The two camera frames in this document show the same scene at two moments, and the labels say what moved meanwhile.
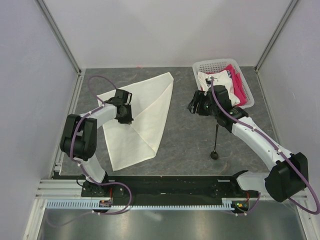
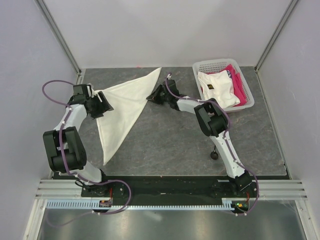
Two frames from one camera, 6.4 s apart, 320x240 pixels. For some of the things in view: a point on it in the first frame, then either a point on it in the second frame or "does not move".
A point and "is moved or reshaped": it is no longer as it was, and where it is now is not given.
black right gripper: [198, 97] -> [154, 97]
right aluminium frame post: [287, 15] does not move
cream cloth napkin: [128, 143] is moved or reshaped
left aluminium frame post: [44, 8] does not move
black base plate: [165, 187] does not move
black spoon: [214, 155] does not move
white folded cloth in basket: [220, 78] does not move
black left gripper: [129, 119] -> [104, 106]
